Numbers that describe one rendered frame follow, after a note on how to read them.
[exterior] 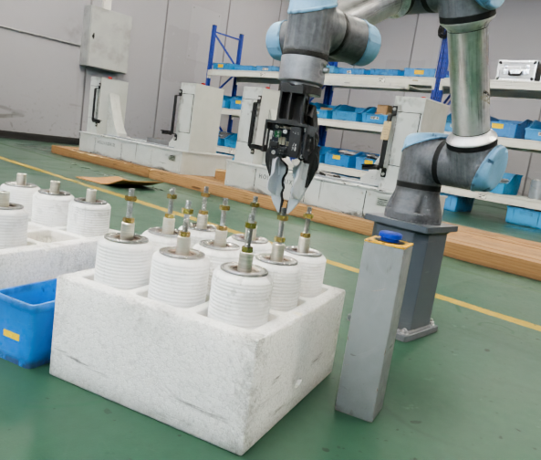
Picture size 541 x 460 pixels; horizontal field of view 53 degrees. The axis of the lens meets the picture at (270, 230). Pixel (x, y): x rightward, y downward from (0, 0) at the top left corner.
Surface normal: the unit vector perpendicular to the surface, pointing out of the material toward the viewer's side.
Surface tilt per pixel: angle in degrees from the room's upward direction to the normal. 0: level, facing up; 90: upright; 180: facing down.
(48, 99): 90
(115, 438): 0
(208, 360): 90
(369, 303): 90
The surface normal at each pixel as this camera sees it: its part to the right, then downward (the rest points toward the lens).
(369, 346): -0.43, 0.08
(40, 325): 0.87, 0.23
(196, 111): 0.73, 0.22
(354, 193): -0.67, 0.03
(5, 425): 0.15, -0.98
